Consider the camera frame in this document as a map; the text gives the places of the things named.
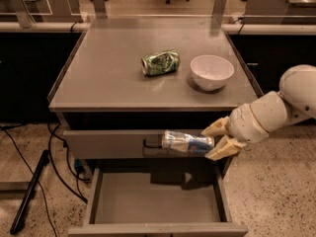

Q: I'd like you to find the grey top drawer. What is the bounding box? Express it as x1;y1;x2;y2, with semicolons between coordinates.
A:
63;130;205;159

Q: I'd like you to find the black floor cable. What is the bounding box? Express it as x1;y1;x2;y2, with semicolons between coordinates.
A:
0;121;90;237

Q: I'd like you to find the dark top drawer handle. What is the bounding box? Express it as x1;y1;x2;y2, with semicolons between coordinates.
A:
142;139;162;149

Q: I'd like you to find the white bowl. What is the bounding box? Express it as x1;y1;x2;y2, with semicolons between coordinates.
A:
191;55;235;91

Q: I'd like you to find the crushed green soda can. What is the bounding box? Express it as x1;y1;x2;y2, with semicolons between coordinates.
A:
141;49;180;77

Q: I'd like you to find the grey drawer cabinet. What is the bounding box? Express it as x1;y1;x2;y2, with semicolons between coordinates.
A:
47;16;265;237

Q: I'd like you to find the redbull can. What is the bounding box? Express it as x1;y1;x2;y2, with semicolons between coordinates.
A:
162;130;214;154

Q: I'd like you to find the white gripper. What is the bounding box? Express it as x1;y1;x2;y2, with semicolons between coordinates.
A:
201;104;269;161

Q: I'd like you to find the black bar on floor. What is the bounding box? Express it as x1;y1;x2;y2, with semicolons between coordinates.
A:
10;150;49;235

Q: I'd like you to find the grey open middle drawer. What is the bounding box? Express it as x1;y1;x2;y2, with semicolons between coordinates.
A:
68;158;248;237

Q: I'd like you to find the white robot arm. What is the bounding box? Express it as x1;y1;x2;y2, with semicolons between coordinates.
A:
201;64;316;161

